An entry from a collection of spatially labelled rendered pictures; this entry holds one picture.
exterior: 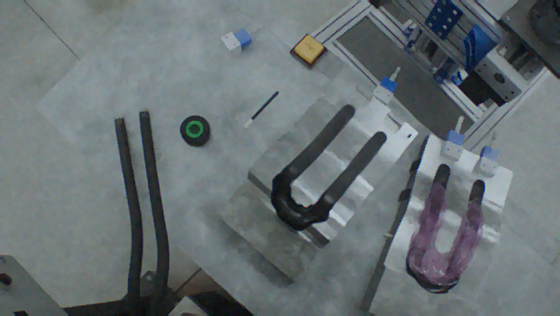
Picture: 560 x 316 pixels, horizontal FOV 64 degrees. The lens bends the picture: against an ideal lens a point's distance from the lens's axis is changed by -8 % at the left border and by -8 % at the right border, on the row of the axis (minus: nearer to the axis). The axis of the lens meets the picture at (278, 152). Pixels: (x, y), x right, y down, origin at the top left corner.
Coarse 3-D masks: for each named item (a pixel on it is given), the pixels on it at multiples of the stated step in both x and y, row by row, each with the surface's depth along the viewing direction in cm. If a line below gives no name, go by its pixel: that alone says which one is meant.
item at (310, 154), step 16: (352, 112) 125; (336, 128) 125; (320, 144) 124; (368, 144) 124; (384, 144) 123; (304, 160) 120; (352, 160) 122; (368, 160) 123; (288, 176) 119; (352, 176) 122; (272, 192) 114; (288, 192) 114; (336, 192) 118; (288, 208) 120; (304, 208) 113; (320, 208) 117; (288, 224) 117; (304, 224) 117
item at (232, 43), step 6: (240, 30) 136; (258, 30) 137; (222, 36) 134; (228, 36) 134; (234, 36) 135; (240, 36) 135; (246, 36) 135; (222, 42) 135; (228, 42) 133; (234, 42) 133; (240, 42) 135; (246, 42) 135; (228, 48) 133; (234, 48) 133; (240, 48) 136; (228, 54) 137; (234, 54) 137
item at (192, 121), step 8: (184, 120) 129; (192, 120) 129; (200, 120) 129; (184, 128) 129; (200, 128) 129; (208, 128) 129; (184, 136) 128; (192, 136) 128; (200, 136) 128; (208, 136) 130; (192, 144) 129; (200, 144) 130
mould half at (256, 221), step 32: (320, 96) 126; (320, 128) 124; (352, 128) 124; (384, 128) 124; (288, 160) 118; (320, 160) 121; (384, 160) 122; (256, 192) 122; (320, 192) 116; (352, 192) 119; (256, 224) 120; (320, 224) 113; (288, 256) 118
